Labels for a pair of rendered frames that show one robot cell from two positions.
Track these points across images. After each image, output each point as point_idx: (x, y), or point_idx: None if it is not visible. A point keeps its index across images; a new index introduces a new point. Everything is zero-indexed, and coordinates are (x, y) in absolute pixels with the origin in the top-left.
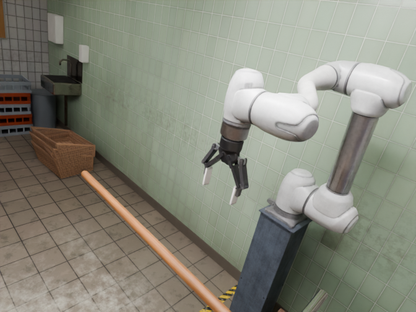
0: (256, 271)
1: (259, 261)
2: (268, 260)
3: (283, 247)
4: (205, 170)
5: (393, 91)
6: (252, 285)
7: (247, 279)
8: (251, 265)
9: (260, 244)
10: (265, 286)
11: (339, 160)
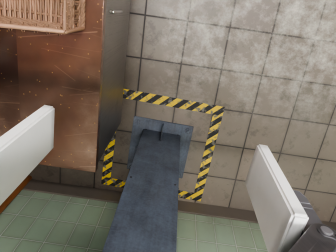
0: (151, 200)
1: (150, 214)
2: (132, 221)
3: (107, 251)
4: (295, 202)
5: None
6: (152, 184)
7: (164, 186)
8: (163, 205)
9: (156, 239)
10: (131, 188)
11: None
